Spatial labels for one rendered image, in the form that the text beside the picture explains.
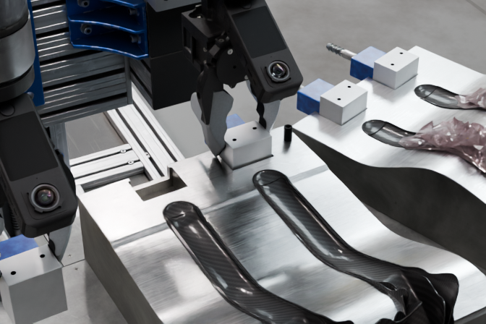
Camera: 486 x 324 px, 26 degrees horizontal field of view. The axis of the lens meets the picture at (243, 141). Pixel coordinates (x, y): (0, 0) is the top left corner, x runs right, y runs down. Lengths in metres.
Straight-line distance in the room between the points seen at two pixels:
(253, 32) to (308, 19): 2.17
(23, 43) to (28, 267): 0.22
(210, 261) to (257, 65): 0.20
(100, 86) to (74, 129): 0.82
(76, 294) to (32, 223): 0.34
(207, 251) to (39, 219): 0.29
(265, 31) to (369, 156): 0.25
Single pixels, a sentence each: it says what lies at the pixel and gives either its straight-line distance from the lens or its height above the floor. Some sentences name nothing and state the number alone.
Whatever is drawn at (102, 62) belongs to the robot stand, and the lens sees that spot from 1.58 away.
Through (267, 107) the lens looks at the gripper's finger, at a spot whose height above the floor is 0.94.
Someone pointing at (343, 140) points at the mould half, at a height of 0.86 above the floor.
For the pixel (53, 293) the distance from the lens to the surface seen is 0.97.
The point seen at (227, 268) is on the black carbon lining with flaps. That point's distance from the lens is 1.05.
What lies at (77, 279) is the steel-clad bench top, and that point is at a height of 0.80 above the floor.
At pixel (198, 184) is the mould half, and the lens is 1.13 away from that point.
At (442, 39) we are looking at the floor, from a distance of 3.18.
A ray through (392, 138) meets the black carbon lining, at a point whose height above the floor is 0.85.
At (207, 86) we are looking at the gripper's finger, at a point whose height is 1.00.
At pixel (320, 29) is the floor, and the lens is 3.18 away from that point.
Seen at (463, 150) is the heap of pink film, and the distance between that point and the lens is 1.18.
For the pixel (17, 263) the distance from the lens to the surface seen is 0.96.
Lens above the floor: 1.60
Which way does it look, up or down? 36 degrees down
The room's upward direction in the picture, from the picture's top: straight up
